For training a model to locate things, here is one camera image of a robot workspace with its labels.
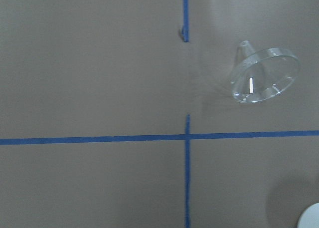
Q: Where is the white enamel cup lid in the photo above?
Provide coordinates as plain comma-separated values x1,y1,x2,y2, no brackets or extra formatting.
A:
296,203,319,228

